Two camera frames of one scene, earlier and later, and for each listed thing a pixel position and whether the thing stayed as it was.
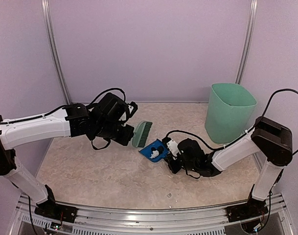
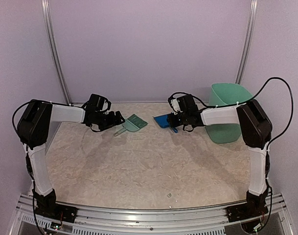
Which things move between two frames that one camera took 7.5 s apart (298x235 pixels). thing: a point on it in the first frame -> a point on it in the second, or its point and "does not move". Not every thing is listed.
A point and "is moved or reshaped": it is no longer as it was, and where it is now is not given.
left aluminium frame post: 45,4 does not move
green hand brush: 141,134 is moved or reshaped
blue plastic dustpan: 147,150 -> 162,121
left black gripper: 129,133 -> 113,122
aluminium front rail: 93,220 does not move
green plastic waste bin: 230,108 does not move
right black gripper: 174,169 -> 172,123
